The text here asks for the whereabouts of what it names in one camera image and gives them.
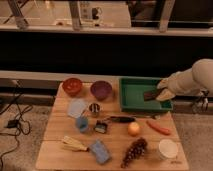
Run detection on cream cloth-covered gripper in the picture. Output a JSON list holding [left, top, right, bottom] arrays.
[[155, 70, 196, 102]]

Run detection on black rectangular eraser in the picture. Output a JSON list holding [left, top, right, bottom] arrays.
[[143, 90, 161, 101]]

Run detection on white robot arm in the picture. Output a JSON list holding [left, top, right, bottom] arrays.
[[156, 59, 213, 101]]

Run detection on red sausage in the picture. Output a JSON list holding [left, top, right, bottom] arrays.
[[146, 120, 171, 135]]

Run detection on green plastic tray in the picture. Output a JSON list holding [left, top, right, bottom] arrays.
[[119, 77, 173, 113]]

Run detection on orange apple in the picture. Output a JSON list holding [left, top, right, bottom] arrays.
[[127, 122, 140, 136]]

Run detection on brown pine cone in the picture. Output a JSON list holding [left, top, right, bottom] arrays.
[[121, 138, 148, 168]]

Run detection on purple bowl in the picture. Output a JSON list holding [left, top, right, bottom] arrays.
[[90, 81, 112, 100]]

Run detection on blue sponge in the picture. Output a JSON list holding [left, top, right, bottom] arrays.
[[89, 140, 111, 165]]

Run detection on wooden table board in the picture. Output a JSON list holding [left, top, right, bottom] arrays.
[[36, 88, 189, 171]]

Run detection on red bowl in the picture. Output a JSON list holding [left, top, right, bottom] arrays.
[[62, 78, 82, 96]]

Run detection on black power adapter with cables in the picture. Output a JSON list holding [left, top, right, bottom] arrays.
[[0, 83, 34, 168]]

